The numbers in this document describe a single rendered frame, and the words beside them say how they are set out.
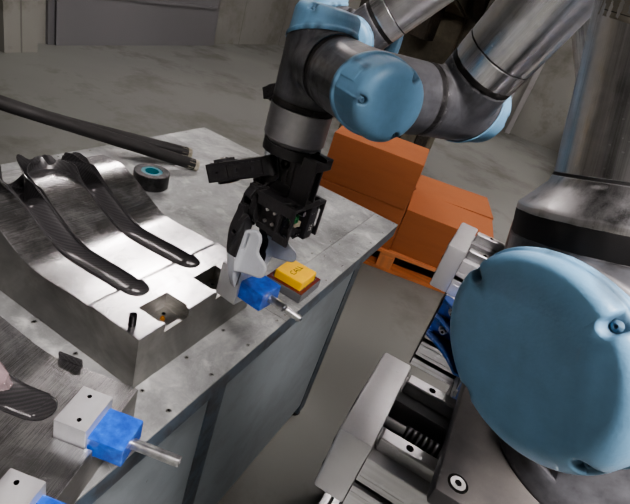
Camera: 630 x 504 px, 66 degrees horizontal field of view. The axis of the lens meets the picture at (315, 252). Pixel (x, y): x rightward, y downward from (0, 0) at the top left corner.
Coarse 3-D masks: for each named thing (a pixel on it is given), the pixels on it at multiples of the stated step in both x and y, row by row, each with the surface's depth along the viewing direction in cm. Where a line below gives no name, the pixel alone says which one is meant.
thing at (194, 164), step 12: (36, 120) 104; (48, 120) 105; (60, 120) 106; (72, 120) 108; (72, 132) 108; (84, 132) 109; (96, 132) 110; (108, 132) 112; (120, 144) 114; (132, 144) 115; (144, 144) 117; (156, 156) 119; (168, 156) 121; (180, 156) 123; (192, 168) 125
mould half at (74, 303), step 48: (0, 192) 71; (48, 192) 76; (144, 192) 88; (0, 240) 68; (48, 240) 71; (96, 240) 76; (192, 240) 83; (0, 288) 73; (48, 288) 66; (96, 288) 67; (192, 288) 72; (96, 336) 65; (144, 336) 61; (192, 336) 73
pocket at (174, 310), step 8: (160, 296) 69; (168, 296) 70; (144, 304) 66; (152, 304) 68; (160, 304) 70; (168, 304) 70; (176, 304) 70; (184, 304) 69; (152, 312) 69; (160, 312) 70; (168, 312) 70; (176, 312) 70; (184, 312) 69; (160, 320) 68; (168, 320) 69; (176, 320) 68; (168, 328) 66
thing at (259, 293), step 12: (228, 276) 68; (240, 276) 67; (252, 276) 69; (264, 276) 70; (228, 288) 69; (240, 288) 68; (252, 288) 67; (264, 288) 68; (276, 288) 69; (228, 300) 69; (240, 300) 70; (252, 300) 67; (264, 300) 67; (276, 300) 67; (288, 312) 67
